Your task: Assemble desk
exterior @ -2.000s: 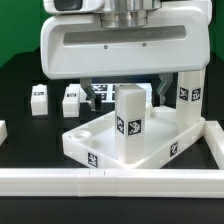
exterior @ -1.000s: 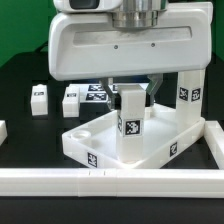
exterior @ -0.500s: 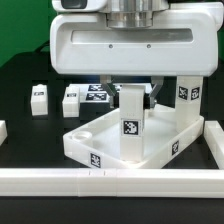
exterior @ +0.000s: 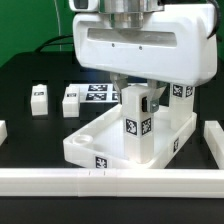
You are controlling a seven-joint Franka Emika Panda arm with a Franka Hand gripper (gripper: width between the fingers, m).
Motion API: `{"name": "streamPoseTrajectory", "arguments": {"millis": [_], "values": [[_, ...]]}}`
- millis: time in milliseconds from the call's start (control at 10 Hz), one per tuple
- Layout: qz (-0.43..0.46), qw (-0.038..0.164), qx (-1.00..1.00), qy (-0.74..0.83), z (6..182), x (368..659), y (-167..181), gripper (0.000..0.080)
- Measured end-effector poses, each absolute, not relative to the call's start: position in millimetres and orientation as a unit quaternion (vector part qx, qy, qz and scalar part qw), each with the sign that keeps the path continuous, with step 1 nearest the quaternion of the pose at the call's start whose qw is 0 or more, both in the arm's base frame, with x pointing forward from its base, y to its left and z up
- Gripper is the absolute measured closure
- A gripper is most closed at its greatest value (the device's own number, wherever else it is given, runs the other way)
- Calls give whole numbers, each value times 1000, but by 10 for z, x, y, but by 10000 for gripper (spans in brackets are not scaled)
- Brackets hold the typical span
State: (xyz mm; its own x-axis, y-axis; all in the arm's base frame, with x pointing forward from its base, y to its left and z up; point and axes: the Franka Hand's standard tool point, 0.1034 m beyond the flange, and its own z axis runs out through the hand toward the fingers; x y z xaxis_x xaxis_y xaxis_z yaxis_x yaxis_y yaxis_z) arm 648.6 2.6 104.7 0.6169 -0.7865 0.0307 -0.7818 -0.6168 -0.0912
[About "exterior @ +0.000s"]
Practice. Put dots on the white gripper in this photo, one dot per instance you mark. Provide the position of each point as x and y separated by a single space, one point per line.
174 43

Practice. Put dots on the white desk top tray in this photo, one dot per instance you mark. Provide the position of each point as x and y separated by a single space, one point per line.
113 141

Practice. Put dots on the white right fence block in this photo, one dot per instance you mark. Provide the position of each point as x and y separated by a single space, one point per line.
214 136

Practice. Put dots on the white fence block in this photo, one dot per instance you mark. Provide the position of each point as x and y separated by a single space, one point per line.
3 131
214 136

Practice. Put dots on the white left fence block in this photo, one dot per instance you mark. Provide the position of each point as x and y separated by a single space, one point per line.
3 131

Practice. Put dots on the white marker base plate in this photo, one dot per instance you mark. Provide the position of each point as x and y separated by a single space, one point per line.
94 92

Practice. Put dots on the white front fence rail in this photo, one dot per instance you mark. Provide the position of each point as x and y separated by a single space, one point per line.
112 182

